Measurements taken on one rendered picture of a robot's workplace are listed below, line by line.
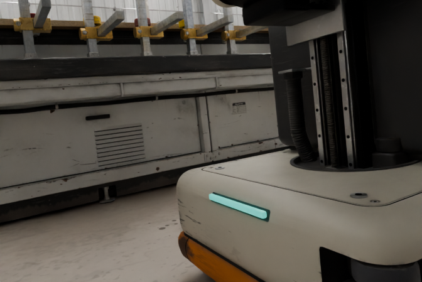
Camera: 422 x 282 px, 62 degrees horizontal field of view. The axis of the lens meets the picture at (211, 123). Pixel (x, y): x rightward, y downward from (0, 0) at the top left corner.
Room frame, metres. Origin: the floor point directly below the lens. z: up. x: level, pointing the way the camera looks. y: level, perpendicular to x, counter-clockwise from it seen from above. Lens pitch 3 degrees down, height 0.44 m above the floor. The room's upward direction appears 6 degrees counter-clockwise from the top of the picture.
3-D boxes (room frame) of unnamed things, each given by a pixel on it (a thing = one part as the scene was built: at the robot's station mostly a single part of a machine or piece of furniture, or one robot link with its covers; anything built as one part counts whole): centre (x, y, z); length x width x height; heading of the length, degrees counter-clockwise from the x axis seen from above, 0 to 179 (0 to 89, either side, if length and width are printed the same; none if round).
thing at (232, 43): (1.97, -0.16, 0.89); 0.04 x 0.04 x 0.48; 31
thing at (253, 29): (1.91, -0.24, 0.80); 0.43 x 0.03 x 0.04; 31
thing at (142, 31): (1.73, 0.25, 0.82); 0.14 x 0.06 x 0.05; 121
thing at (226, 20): (1.78, -0.03, 0.81); 0.43 x 0.03 x 0.04; 31
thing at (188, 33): (1.86, 0.04, 0.81); 0.14 x 0.06 x 0.05; 121
